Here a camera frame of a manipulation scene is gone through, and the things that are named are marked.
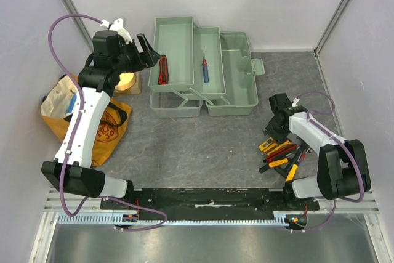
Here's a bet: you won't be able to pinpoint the orange handled screwdriver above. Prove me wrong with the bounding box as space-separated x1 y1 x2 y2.
268 158 289 168

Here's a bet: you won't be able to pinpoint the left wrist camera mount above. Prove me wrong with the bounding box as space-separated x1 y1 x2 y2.
100 18 133 44

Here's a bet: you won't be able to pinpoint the yellow black utility knife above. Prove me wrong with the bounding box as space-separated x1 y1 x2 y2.
267 140 292 156

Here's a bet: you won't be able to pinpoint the green clear-lid toolbox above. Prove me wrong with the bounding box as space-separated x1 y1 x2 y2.
148 16 265 118

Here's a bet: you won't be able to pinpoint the yellow handled pliers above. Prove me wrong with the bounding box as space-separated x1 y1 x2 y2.
286 152 307 182

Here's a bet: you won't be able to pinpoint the yellow canvas tote bag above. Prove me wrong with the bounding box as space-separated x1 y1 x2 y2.
40 75 132 166

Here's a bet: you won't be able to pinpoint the yellow tape roll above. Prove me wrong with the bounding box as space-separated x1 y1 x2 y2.
115 73 136 92

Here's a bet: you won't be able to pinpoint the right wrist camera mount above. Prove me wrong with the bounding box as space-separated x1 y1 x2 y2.
292 97 300 107

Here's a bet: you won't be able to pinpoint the black handled tool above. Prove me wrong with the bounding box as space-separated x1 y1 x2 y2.
259 164 289 178

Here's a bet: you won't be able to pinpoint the blue red screwdriver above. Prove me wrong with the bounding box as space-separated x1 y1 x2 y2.
202 50 209 83

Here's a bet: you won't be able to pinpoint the red black wire stripper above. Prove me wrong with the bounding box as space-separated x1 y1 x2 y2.
292 142 311 165

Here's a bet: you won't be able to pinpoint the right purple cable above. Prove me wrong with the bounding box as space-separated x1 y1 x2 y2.
291 91 366 232

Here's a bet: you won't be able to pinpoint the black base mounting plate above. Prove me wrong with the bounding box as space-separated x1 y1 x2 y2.
121 188 320 212

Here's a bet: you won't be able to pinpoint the red handled screwdriver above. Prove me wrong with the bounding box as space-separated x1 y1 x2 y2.
263 144 298 163

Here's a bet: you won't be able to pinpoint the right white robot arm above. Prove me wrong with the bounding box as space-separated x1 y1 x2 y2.
259 93 371 210

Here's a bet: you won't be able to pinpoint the blue slotted cable duct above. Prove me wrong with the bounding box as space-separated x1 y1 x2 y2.
57 211 292 225

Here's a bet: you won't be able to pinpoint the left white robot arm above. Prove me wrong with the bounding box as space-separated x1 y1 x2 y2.
41 30 161 209

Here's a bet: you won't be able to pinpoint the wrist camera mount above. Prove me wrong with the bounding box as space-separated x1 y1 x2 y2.
100 18 133 44
292 97 300 107

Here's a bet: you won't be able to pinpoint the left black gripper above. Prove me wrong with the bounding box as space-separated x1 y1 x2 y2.
113 33 161 74

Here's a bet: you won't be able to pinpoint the red black utility knife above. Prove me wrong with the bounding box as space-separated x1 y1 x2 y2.
158 55 169 85

